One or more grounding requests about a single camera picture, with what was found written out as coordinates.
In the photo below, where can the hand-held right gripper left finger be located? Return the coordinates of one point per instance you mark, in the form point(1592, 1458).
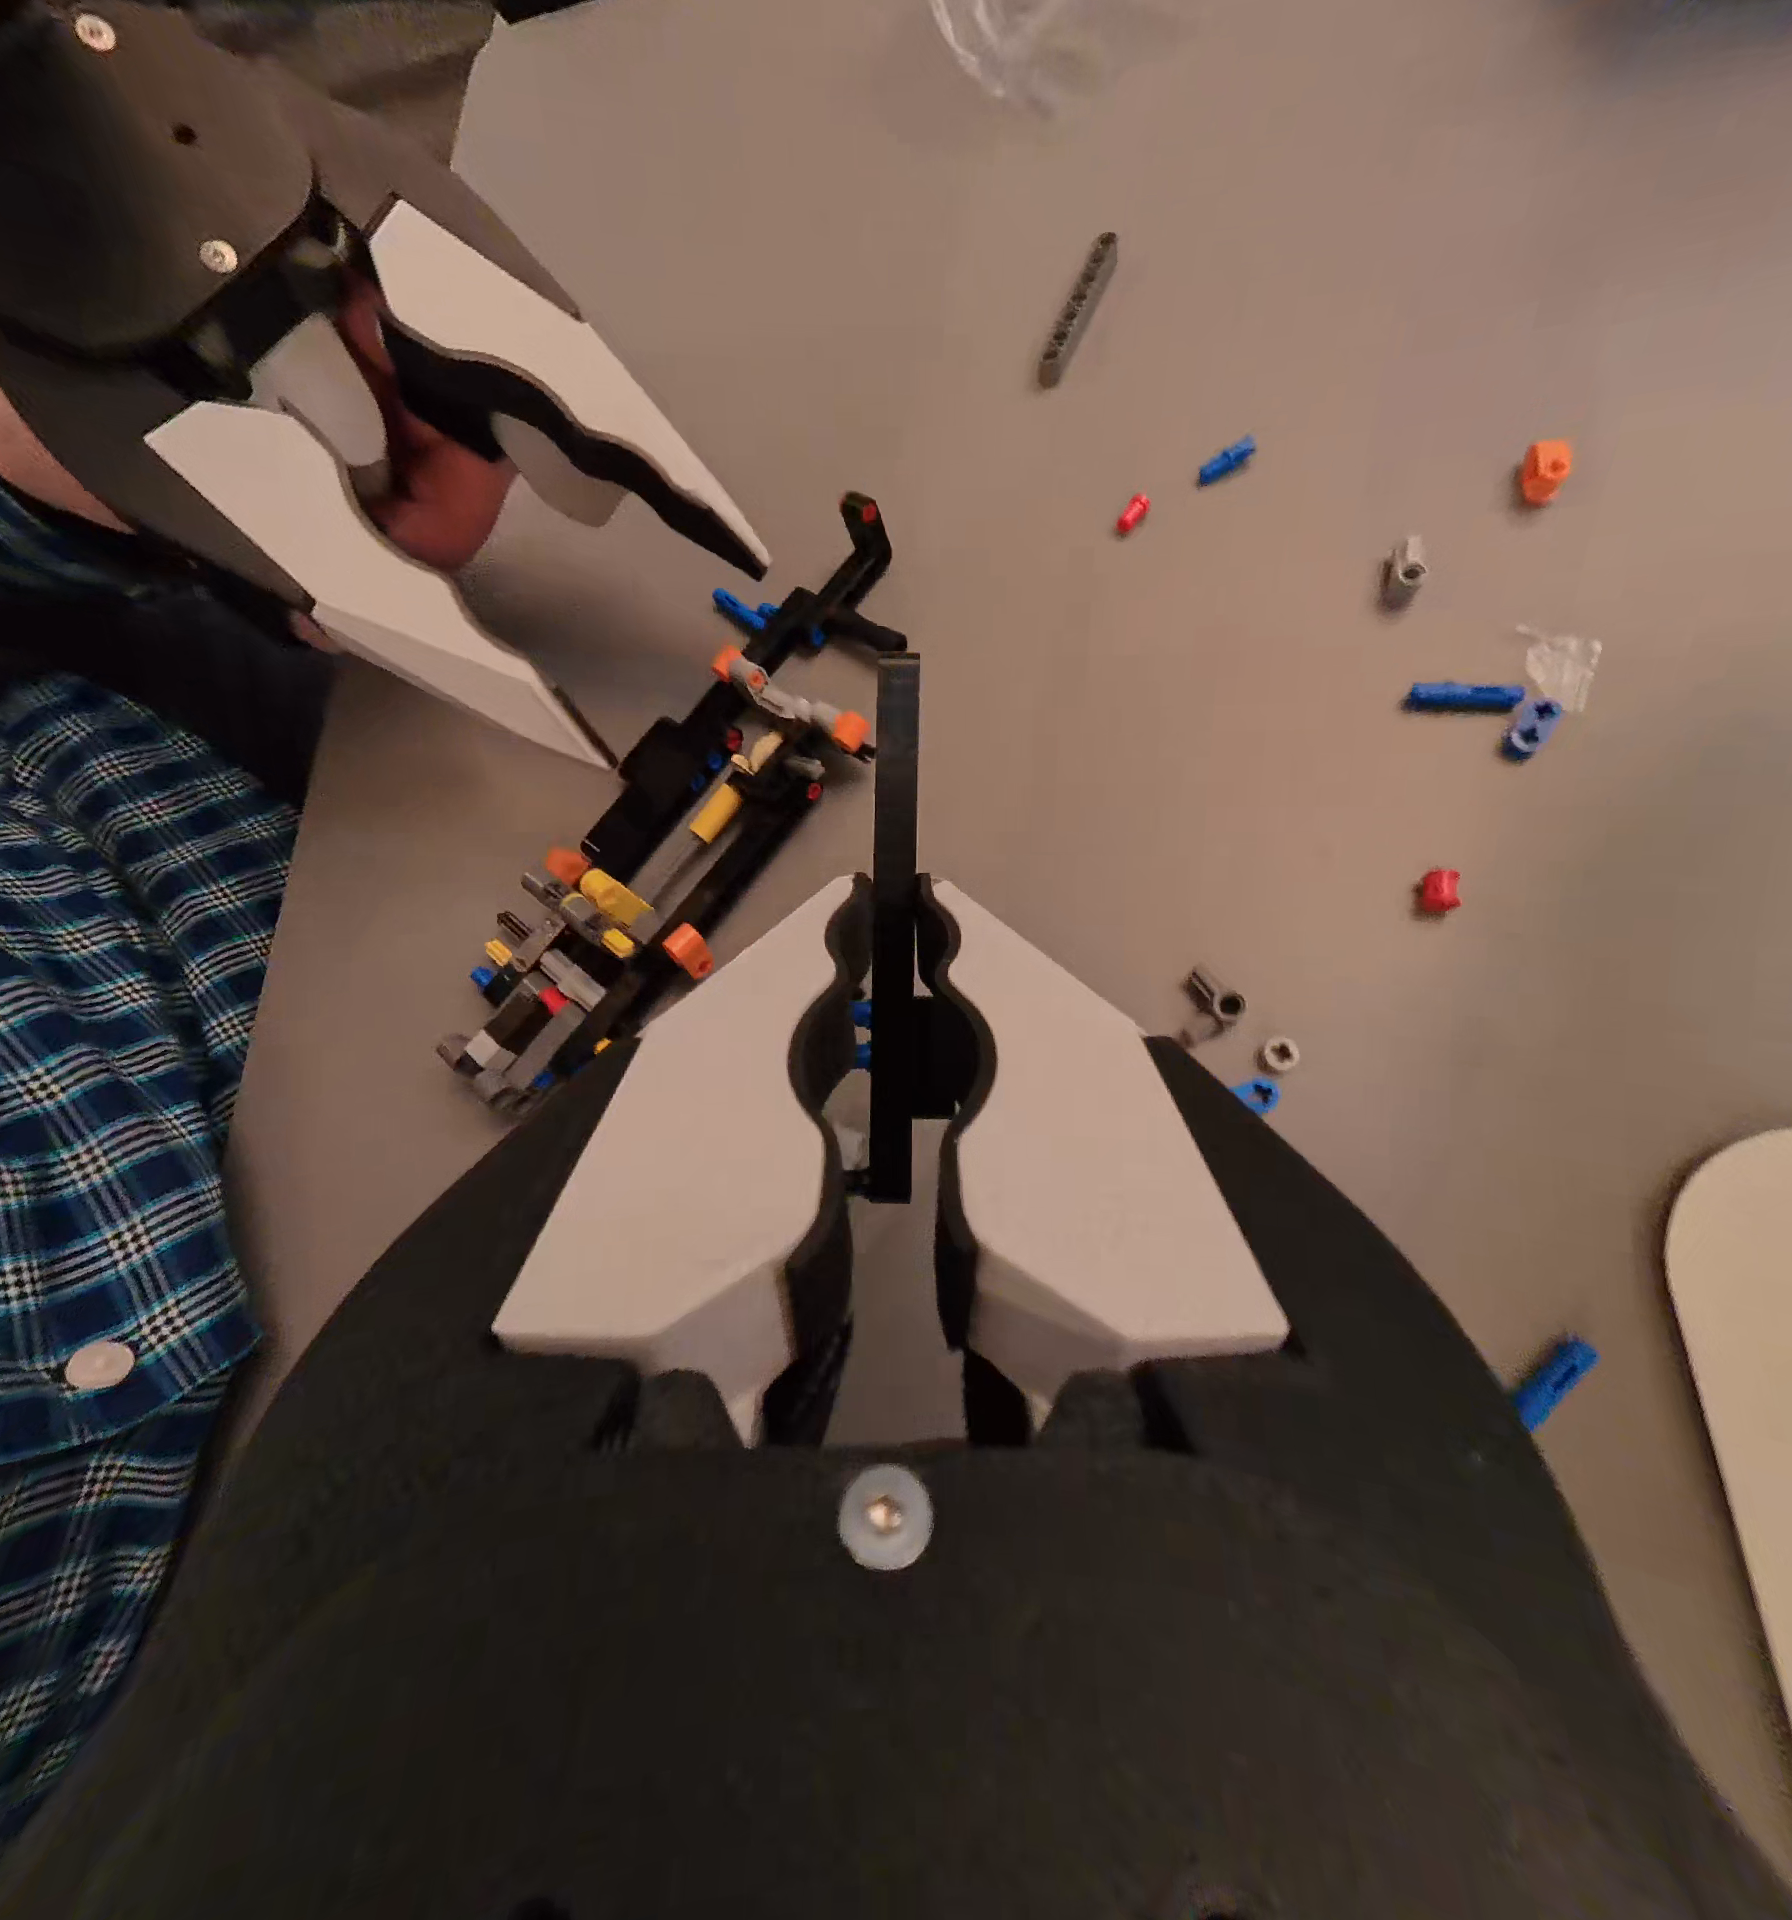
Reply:
point(642, 1185)

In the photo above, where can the grey orange-ended lego link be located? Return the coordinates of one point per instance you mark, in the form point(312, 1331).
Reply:
point(783, 695)

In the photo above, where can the black holed lego beam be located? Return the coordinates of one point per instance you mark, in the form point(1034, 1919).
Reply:
point(898, 781)

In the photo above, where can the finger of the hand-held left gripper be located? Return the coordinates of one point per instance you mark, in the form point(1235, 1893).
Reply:
point(563, 361)
point(283, 496)

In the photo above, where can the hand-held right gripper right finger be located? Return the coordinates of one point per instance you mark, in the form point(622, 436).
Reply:
point(1120, 1185)

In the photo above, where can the clear lego piece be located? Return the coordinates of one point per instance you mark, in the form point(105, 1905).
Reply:
point(1563, 668)

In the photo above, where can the orange lego connector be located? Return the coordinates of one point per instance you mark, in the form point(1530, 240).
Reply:
point(1543, 473)

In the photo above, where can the black lego gear frame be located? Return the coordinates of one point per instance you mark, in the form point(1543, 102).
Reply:
point(756, 747)

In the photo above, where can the dark grey lego connector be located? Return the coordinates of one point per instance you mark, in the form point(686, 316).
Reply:
point(1217, 1002)

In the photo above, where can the light grey lego connector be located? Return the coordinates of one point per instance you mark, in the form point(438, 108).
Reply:
point(1407, 572)

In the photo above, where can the black lego chassis assembly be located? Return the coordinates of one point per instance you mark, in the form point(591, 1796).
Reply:
point(655, 781)

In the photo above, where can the person's left hand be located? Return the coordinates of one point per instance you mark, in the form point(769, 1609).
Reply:
point(447, 501)

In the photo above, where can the clear plastic bag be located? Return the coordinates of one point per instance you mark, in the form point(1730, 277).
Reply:
point(1034, 54)

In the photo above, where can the grey holed lego beam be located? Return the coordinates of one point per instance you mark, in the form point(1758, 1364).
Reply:
point(1081, 308)

